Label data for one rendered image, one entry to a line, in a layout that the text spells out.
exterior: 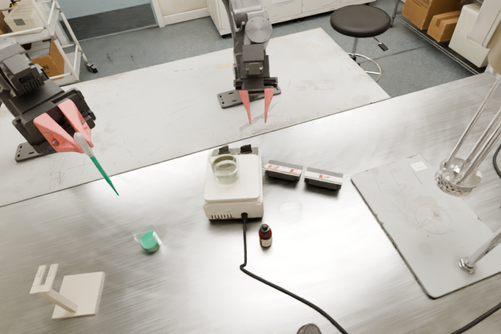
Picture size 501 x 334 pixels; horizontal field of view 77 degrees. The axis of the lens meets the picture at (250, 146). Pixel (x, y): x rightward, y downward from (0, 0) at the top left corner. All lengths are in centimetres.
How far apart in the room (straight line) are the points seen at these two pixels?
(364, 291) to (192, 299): 33
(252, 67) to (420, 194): 48
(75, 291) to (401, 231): 68
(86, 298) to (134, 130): 48
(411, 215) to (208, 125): 58
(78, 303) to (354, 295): 53
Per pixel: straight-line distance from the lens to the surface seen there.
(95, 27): 367
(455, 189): 67
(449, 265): 76
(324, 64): 117
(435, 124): 102
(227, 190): 68
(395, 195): 81
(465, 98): 115
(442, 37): 304
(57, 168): 102
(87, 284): 77
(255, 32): 69
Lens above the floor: 155
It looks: 48 degrees down
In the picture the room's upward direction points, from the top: 6 degrees counter-clockwise
